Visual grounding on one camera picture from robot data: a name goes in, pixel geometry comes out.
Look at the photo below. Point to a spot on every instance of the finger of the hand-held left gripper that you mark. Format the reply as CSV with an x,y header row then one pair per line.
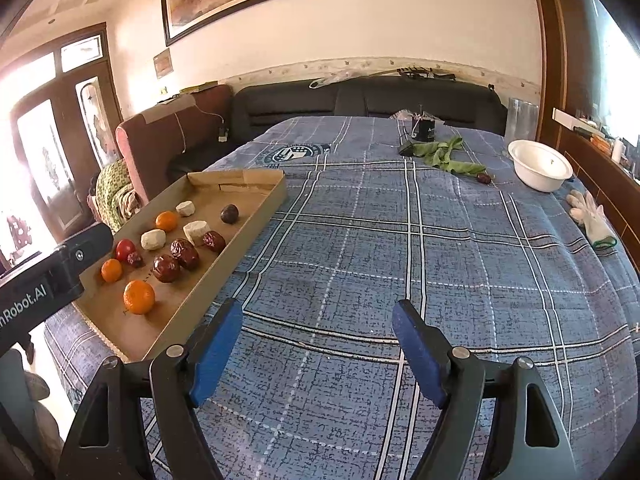
x,y
90,247

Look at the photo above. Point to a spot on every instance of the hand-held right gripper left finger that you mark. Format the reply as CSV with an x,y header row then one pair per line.
x,y
217,355

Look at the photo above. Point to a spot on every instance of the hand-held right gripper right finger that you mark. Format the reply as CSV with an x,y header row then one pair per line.
x,y
420,355

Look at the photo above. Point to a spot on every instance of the red tomato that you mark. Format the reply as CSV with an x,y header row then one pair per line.
x,y
125,249

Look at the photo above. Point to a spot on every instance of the white food chunk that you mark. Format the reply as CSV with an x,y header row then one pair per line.
x,y
185,207
195,230
152,239

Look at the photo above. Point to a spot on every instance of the large red date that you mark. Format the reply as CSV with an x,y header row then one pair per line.
x,y
213,241
165,267
184,253

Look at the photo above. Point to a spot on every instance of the small orange mandarin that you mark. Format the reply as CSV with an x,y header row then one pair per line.
x,y
111,270
166,220

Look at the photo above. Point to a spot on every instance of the cardboard tray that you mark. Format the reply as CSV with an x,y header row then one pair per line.
x,y
207,195

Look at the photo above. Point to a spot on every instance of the person's left hand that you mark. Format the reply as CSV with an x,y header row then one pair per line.
x,y
37,385

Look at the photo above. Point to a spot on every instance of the small red date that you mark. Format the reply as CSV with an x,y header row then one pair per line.
x,y
135,259
483,178

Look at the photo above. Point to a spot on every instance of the green patterned blanket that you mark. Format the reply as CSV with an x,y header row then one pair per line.
x,y
115,190

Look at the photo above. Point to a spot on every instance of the large orange mandarin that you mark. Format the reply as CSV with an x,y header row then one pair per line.
x,y
139,296

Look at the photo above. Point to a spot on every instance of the blue plaid blanket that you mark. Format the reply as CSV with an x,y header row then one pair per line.
x,y
375,260

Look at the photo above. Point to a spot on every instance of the dark purple passion fruit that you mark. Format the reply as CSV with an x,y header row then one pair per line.
x,y
230,213

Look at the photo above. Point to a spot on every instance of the wooden glass door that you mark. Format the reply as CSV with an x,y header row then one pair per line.
x,y
67,90

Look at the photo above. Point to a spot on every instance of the green leafy stem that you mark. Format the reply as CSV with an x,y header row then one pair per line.
x,y
440,152

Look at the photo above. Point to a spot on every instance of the white bowl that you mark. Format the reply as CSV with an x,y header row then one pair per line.
x,y
537,172

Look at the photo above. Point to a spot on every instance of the white work gloves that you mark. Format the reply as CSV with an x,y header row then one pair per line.
x,y
592,220

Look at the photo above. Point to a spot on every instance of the small black device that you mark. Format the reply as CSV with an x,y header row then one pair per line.
x,y
424,130

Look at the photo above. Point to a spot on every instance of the black leather sofa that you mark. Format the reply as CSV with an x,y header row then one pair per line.
x,y
300,105

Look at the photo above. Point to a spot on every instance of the clear plastic container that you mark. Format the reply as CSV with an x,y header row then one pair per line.
x,y
522,120

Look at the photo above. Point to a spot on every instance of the white flat box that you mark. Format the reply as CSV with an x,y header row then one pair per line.
x,y
567,117

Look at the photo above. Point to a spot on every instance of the small white bottle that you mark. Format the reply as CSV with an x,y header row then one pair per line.
x,y
618,151

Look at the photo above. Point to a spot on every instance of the clear plastic wrap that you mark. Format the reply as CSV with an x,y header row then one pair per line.
x,y
332,77

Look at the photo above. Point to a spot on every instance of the wooden cabinet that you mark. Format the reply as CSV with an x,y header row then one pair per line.
x,y
550,35

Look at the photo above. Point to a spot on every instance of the small wall picture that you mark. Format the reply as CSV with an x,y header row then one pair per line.
x,y
162,63

